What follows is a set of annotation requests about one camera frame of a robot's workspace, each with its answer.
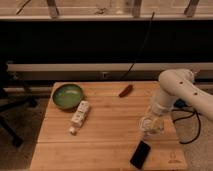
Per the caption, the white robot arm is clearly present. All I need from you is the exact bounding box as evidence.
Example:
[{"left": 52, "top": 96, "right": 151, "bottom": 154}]
[{"left": 140, "top": 69, "right": 213, "bottom": 134}]

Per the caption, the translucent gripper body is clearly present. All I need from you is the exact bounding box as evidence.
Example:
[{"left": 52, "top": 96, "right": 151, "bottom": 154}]
[{"left": 139, "top": 109, "right": 166, "bottom": 136}]

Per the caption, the black hanging cable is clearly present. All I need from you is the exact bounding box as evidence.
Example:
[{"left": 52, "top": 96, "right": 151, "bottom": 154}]
[{"left": 120, "top": 11, "right": 156, "bottom": 82}]

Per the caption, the black smartphone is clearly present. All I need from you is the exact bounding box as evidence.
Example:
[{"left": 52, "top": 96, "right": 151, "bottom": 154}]
[{"left": 130, "top": 141, "right": 151, "bottom": 169}]

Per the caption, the black office chair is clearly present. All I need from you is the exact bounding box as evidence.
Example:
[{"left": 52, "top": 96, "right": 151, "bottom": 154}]
[{"left": 0, "top": 61, "right": 37, "bottom": 147}]

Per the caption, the green bowl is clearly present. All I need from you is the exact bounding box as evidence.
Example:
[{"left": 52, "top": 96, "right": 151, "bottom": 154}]
[{"left": 52, "top": 84, "right": 84, "bottom": 110}]

